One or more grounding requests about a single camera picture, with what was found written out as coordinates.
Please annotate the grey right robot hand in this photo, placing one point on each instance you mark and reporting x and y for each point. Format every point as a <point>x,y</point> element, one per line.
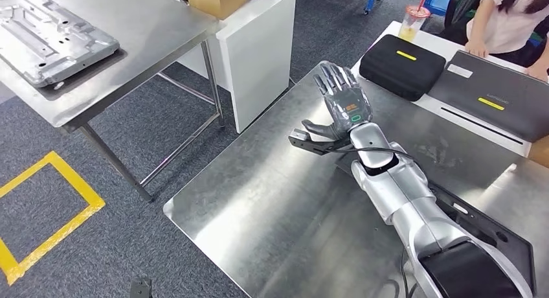
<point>347,103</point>

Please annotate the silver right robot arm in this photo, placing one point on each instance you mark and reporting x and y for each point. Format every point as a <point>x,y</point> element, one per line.
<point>411,201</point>

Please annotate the black case with yellow mark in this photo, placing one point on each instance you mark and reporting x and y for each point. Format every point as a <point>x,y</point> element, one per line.
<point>399,68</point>

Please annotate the white cabinet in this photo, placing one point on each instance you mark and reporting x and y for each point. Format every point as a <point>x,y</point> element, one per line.
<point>257,60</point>

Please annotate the plastic cup with red straw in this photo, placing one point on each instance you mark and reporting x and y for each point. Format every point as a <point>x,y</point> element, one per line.
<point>412,23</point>

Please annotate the stainless steel table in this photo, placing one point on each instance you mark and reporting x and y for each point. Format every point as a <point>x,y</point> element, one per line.
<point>279,223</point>
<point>150,34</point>

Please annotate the black office chair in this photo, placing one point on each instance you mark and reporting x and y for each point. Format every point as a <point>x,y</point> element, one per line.
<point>459,8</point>

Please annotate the grey case with yellow mark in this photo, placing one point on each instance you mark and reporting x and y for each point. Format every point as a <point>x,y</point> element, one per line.
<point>493,94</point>

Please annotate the person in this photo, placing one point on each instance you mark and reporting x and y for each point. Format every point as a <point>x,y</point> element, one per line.
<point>502,25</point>

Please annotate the yellow floor tape square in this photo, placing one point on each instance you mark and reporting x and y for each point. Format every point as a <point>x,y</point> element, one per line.
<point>81,193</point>

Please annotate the grey stamped metal panel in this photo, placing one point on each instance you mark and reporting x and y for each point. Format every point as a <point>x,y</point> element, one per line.
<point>51,38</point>

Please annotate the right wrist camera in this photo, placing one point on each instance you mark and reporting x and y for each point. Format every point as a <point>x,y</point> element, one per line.
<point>300,137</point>

